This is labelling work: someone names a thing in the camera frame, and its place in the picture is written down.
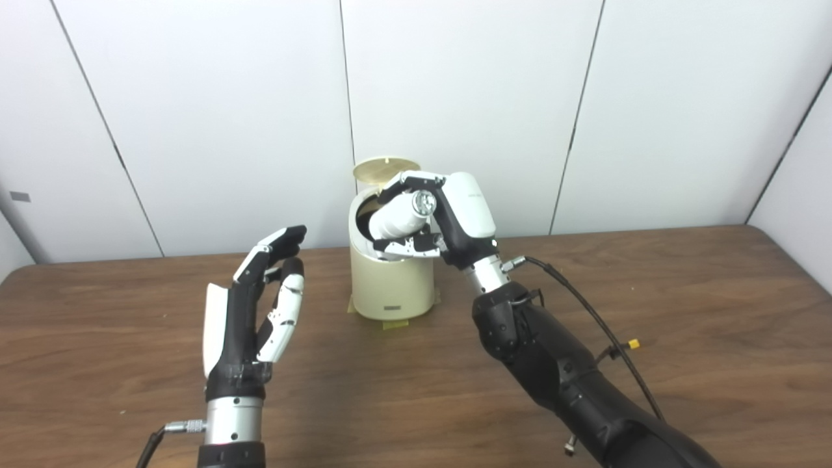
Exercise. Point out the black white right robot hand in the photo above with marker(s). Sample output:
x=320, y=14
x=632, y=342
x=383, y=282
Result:
x=468, y=214

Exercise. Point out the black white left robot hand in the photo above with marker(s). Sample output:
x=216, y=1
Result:
x=237, y=325

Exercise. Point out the small white plastic bottle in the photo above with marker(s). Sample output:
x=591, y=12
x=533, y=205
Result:
x=396, y=218

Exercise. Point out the cream round bin lid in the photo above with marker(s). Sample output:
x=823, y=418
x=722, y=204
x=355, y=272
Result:
x=377, y=169

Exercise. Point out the cream-colored round bin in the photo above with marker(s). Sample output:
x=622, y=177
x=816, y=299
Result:
x=390, y=286

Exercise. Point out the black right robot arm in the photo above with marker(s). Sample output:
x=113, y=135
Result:
x=552, y=364

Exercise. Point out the small grey wall label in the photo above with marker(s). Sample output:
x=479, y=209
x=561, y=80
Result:
x=20, y=196

